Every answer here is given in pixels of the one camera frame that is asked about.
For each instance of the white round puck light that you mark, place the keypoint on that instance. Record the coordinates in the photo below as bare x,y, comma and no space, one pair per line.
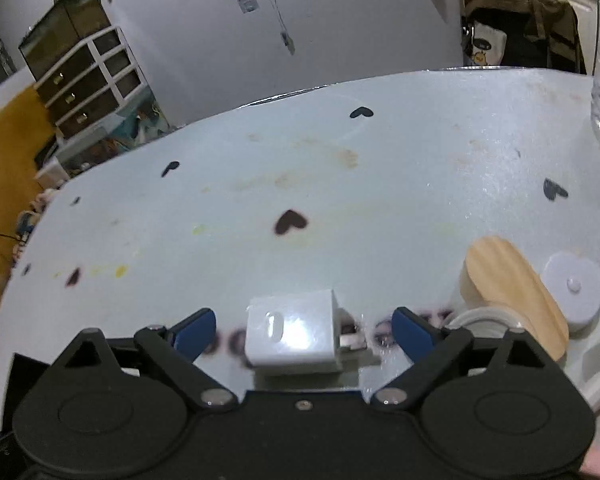
572,287

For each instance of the pile of plush toys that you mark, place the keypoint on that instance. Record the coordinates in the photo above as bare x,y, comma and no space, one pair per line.
35,210

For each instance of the printed storage box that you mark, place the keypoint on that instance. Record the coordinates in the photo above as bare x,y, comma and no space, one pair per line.
110,137

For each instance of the brown cloth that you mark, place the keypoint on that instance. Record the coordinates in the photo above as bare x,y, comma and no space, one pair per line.
540,15

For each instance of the white storage box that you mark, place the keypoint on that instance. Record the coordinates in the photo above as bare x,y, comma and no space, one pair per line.
52,172

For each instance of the white drawer cabinet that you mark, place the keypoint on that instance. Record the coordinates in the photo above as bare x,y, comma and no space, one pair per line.
92,85

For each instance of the white tote bag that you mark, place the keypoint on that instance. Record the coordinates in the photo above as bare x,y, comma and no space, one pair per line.
487,45

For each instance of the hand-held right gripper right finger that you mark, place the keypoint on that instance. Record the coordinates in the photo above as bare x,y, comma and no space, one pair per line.
411,332

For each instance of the white charger adapter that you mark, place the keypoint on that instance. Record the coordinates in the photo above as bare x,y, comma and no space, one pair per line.
295,332

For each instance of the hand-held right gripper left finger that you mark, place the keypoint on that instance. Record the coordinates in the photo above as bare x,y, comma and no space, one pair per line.
196,332

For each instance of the glass tank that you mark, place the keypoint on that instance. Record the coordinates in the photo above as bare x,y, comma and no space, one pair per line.
62,35

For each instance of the wall socket plate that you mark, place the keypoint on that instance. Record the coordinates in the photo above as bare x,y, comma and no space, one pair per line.
247,3

